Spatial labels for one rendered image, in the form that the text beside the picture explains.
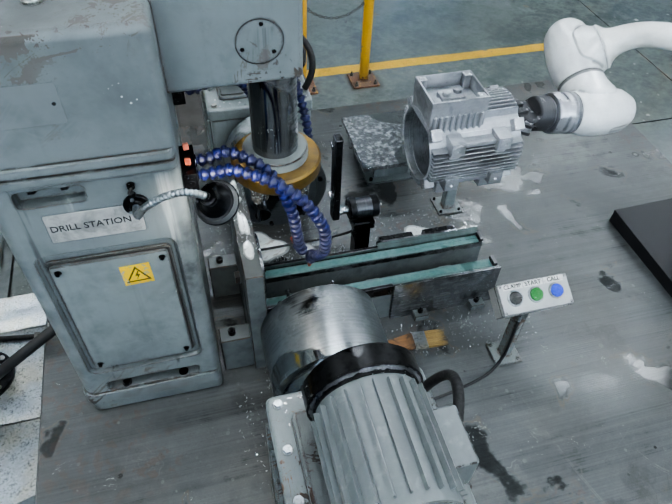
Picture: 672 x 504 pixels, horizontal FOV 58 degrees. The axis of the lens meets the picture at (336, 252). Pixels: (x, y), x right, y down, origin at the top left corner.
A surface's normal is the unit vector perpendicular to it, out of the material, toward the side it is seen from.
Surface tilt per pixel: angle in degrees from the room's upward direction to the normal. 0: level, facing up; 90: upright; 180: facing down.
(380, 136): 0
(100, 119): 90
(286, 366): 51
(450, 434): 0
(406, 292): 90
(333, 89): 0
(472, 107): 90
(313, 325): 13
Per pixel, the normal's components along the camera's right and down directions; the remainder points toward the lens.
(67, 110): 0.26, 0.72
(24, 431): 0.04, -0.67
